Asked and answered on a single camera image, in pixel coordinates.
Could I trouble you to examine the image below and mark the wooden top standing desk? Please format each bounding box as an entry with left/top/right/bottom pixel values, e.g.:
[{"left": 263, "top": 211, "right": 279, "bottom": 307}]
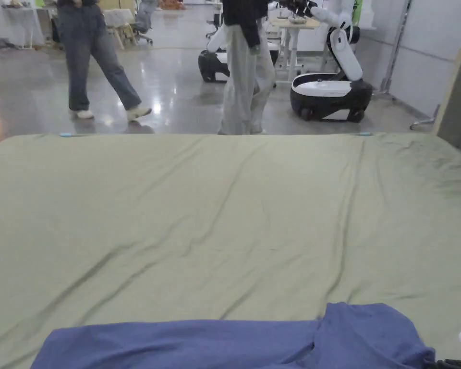
[{"left": 270, "top": 17, "right": 322, "bottom": 76}]

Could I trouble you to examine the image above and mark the white table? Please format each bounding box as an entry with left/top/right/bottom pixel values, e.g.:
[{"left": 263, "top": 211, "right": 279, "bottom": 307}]
[{"left": 0, "top": 4, "right": 58, "bottom": 50}]

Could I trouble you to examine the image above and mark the dark blue shirt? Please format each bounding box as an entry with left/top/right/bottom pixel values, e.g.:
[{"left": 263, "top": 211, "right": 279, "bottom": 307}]
[{"left": 30, "top": 302, "right": 437, "bottom": 369}]

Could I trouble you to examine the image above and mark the bed with pale green sheet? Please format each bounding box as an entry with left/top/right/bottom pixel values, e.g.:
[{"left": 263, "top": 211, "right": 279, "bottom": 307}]
[{"left": 0, "top": 132, "right": 461, "bottom": 369}]

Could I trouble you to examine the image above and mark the black office chair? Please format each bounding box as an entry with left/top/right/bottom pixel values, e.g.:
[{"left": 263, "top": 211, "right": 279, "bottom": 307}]
[{"left": 132, "top": 11, "right": 155, "bottom": 45}]

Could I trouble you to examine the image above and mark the small wooden table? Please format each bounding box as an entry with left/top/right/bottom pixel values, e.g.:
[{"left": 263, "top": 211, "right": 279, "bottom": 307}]
[{"left": 103, "top": 9, "right": 137, "bottom": 50}]

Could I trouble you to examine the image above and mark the white wheeled robot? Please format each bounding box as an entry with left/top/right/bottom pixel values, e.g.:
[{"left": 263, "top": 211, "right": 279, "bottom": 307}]
[
  {"left": 280, "top": 0, "right": 374, "bottom": 123},
  {"left": 197, "top": 24, "right": 282, "bottom": 84}
]

